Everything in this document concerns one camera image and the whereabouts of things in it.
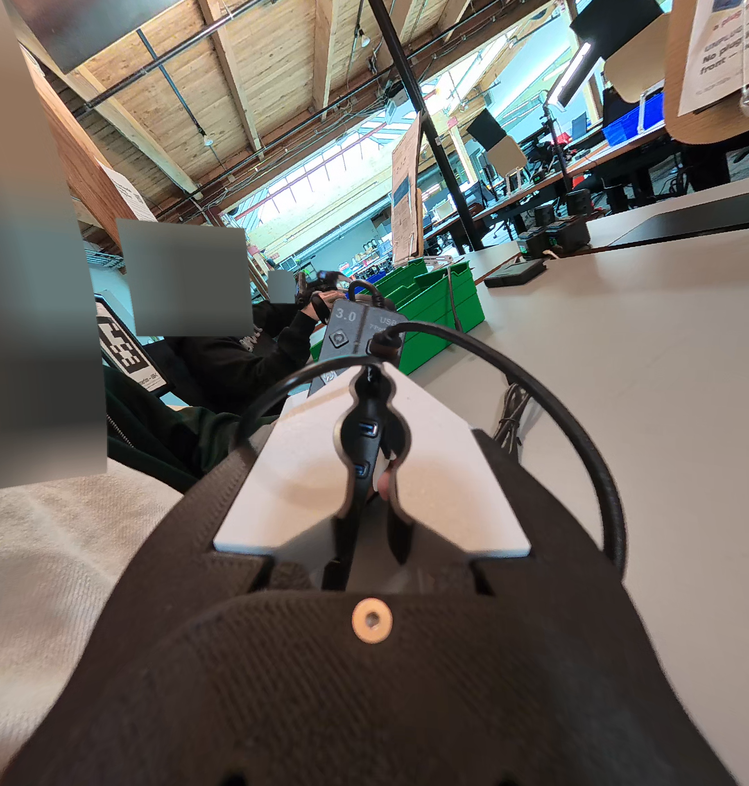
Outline black cable orange plugs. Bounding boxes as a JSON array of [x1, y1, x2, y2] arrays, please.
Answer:
[[365, 321, 628, 575]]

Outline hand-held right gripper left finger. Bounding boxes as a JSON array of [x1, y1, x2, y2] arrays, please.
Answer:
[[213, 368, 367, 592]]

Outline cardboard card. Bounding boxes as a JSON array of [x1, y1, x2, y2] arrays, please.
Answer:
[[389, 112, 425, 266]]

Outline small wooden board stand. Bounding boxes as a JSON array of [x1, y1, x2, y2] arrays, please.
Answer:
[[603, 12, 669, 133]]

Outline grey desk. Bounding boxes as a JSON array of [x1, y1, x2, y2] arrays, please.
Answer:
[[411, 178, 749, 786]]

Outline small black device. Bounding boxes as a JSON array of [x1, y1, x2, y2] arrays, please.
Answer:
[[485, 258, 548, 289]]

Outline long black multiport hub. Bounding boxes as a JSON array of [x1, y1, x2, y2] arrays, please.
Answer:
[[307, 298, 410, 592]]

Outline black flag panel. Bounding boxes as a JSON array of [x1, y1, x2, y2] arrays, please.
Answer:
[[466, 109, 529, 180]]

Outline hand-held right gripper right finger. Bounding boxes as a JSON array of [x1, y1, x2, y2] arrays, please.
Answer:
[[382, 364, 532, 593]]

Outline thin black cable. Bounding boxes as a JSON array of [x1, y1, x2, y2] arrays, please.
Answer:
[[447, 266, 465, 334]]

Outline blue storage bin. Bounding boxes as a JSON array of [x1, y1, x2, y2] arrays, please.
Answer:
[[603, 92, 665, 147]]

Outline black pole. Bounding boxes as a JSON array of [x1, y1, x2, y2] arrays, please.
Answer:
[[368, 0, 481, 254]]

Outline white light bar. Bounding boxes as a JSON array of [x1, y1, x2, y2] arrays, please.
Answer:
[[545, 40, 591, 113]]

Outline black framed marker sign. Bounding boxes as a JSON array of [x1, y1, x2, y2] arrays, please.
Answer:
[[95, 295, 174, 397]]

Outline wooden document board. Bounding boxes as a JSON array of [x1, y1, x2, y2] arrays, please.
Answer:
[[663, 0, 749, 146]]

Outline wooden beam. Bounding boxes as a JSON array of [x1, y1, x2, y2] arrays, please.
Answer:
[[18, 49, 160, 246]]

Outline black bundled cable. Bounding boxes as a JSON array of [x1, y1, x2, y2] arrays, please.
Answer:
[[494, 384, 533, 456]]

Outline black USB hub with cable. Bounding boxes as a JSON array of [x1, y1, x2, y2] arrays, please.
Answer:
[[344, 279, 398, 311]]

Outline black desk pad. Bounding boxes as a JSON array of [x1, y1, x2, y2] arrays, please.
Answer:
[[608, 189, 749, 248]]

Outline black battery charger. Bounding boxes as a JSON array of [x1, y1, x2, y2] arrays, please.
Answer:
[[518, 189, 591, 259]]

